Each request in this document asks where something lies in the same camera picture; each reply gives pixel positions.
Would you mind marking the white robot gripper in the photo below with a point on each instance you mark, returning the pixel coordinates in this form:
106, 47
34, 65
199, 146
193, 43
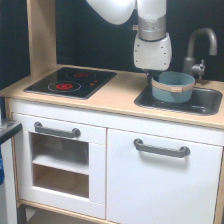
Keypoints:
156, 55

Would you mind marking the blue object at left edge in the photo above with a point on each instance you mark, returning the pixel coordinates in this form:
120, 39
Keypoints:
1, 169

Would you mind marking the grey toy faucet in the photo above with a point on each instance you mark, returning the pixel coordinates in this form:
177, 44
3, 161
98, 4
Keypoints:
191, 64

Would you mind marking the wooden toy kitchen frame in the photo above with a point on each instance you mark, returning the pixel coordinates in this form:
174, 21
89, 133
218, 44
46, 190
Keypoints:
114, 104

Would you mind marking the grey cabinet door handle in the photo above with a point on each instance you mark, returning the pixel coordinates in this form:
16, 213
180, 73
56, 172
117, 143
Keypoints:
180, 153

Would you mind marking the white oven door with window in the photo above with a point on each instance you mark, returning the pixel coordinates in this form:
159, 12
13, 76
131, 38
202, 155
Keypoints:
64, 173

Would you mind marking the dark grey sink basin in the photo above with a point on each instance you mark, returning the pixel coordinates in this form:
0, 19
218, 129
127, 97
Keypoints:
203, 102

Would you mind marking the teal pot with wooden rim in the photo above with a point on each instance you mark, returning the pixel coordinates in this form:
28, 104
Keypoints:
173, 87

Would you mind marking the black toy stovetop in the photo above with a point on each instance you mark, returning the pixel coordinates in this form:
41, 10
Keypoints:
72, 83

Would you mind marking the grey table edge at left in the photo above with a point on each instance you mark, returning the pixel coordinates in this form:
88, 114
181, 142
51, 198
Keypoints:
8, 129

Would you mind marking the grey oven door handle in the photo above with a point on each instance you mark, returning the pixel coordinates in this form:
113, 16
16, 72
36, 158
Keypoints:
74, 133

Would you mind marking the white cabinet door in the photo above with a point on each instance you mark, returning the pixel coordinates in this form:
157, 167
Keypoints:
145, 188

